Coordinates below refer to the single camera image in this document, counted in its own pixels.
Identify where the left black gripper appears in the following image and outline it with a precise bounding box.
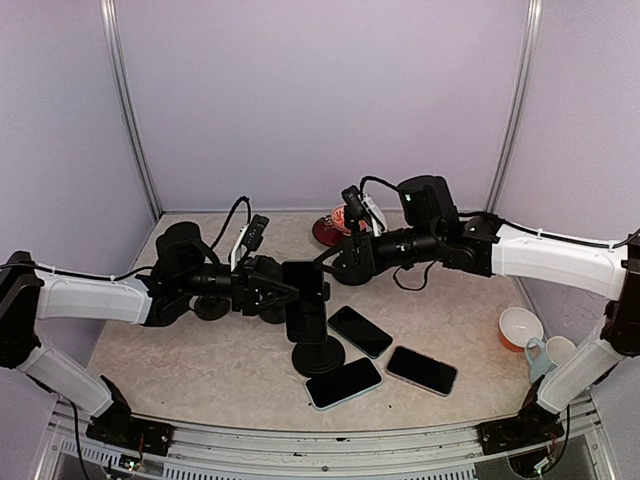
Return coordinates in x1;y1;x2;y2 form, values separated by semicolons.
178;255;302;316

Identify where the phone black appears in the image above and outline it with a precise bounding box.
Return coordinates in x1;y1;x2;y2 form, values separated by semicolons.
282;261;327;344

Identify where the black pole stand clamp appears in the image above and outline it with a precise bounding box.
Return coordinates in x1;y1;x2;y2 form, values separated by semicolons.
292;281;346;378

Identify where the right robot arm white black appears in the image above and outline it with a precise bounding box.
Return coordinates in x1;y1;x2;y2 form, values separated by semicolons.
314;175;639;444

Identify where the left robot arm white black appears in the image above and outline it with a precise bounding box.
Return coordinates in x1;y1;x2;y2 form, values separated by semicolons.
1;221;298;445

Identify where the middle folding phone stand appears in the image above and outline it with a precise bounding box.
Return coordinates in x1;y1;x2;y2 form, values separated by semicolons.
258;256;285;324

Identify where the folding phone stand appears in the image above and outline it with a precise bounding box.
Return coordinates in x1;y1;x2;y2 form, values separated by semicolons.
193;297;231;321
258;256;285;324

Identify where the black pole stand centre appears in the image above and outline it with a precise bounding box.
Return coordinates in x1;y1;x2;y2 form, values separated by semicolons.
330;204;372;286

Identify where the phone upper left blue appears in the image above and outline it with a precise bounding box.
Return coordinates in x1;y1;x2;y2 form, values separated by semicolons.
328;306;393;359

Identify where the phone blue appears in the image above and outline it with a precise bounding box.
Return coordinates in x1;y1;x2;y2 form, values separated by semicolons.
328;306;393;359
304;358;383;411

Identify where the left folding phone stand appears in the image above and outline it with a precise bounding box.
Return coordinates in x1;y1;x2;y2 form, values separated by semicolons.
193;297;231;321

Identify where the phone lower left blue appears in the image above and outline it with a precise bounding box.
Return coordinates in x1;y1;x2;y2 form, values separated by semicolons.
304;358;383;411

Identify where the phone lower right pink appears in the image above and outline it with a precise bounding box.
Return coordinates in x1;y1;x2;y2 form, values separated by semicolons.
385;346;458;397

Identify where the red saucer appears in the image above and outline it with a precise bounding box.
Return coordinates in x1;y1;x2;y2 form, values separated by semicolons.
312;215;351;247

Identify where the red patterned teacup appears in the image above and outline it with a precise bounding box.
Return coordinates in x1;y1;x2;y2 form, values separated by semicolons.
330;204;351;235

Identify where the orange white bowl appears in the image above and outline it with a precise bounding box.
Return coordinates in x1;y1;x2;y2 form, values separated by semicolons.
499;307;544;352

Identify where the light blue mug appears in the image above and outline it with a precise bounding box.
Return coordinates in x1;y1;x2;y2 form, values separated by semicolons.
524;336;560;384

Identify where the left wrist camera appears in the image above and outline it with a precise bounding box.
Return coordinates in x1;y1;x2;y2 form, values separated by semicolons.
229;214;269;271

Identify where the front aluminium rail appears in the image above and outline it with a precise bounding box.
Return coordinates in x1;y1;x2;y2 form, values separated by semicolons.
34;394;616;480

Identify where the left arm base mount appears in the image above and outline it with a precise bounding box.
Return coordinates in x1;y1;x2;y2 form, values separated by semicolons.
86;417;174;457

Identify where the right aluminium frame post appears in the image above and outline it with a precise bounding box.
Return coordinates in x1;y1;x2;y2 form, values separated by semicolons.
484;0;543;213

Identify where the aluminium frame post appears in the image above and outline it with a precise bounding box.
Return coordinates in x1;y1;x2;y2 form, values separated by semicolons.
484;0;543;213
99;0;164;221

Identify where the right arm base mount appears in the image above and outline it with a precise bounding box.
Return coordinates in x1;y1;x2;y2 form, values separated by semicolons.
476;403;565;455

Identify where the left aluminium frame post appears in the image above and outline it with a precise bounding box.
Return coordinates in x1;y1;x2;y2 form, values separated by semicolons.
99;0;164;221

